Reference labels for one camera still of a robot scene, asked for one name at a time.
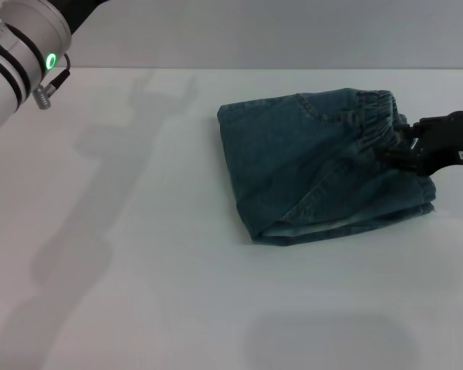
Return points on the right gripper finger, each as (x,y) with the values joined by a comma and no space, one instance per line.
(405,130)
(397,158)

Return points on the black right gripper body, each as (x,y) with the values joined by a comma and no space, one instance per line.
(447,142)

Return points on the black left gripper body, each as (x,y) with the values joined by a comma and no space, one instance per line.
(83,13)

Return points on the blue denim shorts with print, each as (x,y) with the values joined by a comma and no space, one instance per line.
(312,169)

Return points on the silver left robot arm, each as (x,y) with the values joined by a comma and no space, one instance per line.
(11,61)

